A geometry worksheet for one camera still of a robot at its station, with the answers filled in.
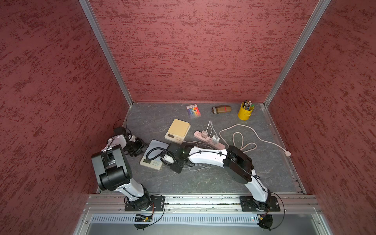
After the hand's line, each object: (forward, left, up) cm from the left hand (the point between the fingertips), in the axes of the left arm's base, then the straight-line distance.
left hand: (146, 149), depth 90 cm
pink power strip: (+8, -41, -2) cm, 42 cm away
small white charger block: (+6, -44, +5) cm, 45 cm away
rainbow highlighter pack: (+36, -30, -2) cm, 47 cm away
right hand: (-10, -20, -5) cm, 22 cm away
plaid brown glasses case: (+36, -49, -1) cm, 60 cm away
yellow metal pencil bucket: (+29, -67, +2) cm, 73 cm away
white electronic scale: (-12, -9, +16) cm, 22 cm away
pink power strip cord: (+1, -93, -6) cm, 93 cm away
